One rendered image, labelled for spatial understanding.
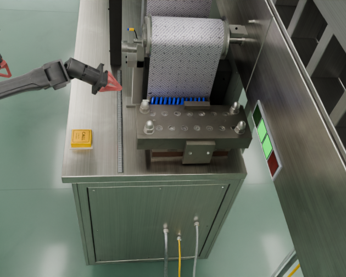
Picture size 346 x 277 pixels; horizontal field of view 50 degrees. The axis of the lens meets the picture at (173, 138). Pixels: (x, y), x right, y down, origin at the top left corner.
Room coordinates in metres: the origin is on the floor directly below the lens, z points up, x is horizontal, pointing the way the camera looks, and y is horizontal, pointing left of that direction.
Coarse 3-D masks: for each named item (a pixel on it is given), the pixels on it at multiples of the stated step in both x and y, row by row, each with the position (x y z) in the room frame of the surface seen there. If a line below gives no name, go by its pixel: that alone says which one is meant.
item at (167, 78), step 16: (160, 64) 0.99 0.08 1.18; (176, 64) 1.00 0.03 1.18; (192, 64) 1.02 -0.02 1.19; (208, 64) 1.03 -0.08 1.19; (160, 80) 0.99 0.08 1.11; (176, 80) 1.00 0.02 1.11; (192, 80) 1.02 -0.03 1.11; (208, 80) 1.03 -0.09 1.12; (160, 96) 0.99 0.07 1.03; (176, 96) 1.01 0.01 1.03; (192, 96) 1.02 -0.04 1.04; (208, 96) 1.03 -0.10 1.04
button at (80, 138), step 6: (72, 132) 0.84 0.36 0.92; (78, 132) 0.84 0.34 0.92; (84, 132) 0.85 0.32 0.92; (90, 132) 0.85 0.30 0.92; (72, 138) 0.81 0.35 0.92; (78, 138) 0.82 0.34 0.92; (84, 138) 0.82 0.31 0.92; (90, 138) 0.83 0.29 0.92; (72, 144) 0.79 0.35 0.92; (78, 144) 0.80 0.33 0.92; (84, 144) 0.80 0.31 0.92; (90, 144) 0.81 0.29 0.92
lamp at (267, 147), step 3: (267, 135) 0.73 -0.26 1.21; (267, 138) 0.72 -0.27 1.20; (264, 141) 0.73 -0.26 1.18; (267, 141) 0.72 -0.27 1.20; (264, 144) 0.72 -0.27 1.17; (267, 144) 0.71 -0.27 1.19; (270, 144) 0.70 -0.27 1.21; (264, 147) 0.72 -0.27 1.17; (267, 147) 0.70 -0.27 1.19; (270, 147) 0.69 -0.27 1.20; (264, 150) 0.71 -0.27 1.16; (267, 150) 0.70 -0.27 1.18; (270, 150) 0.69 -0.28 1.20; (267, 153) 0.69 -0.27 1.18; (267, 156) 0.68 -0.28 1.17
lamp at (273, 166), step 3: (273, 153) 0.67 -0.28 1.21; (270, 156) 0.67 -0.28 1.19; (273, 156) 0.66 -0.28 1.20; (270, 159) 0.67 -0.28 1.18; (273, 159) 0.65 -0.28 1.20; (267, 162) 0.67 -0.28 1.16; (270, 162) 0.66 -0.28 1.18; (273, 162) 0.65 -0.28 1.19; (276, 162) 0.64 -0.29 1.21; (270, 165) 0.65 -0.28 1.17; (273, 165) 0.64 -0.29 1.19; (276, 165) 0.63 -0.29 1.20; (270, 168) 0.65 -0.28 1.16; (273, 168) 0.64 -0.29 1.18; (276, 168) 0.63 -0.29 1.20; (273, 171) 0.63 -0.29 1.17; (273, 174) 0.62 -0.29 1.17
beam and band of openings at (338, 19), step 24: (288, 0) 1.01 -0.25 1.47; (312, 0) 0.85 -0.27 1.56; (336, 0) 0.74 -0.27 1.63; (288, 24) 0.91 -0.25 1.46; (312, 24) 0.86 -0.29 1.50; (336, 24) 0.70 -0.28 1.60; (312, 48) 0.82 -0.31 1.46; (336, 48) 0.71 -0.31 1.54; (312, 72) 0.70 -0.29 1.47; (336, 72) 0.71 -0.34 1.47; (336, 96) 0.65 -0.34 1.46; (336, 120) 0.56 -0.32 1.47
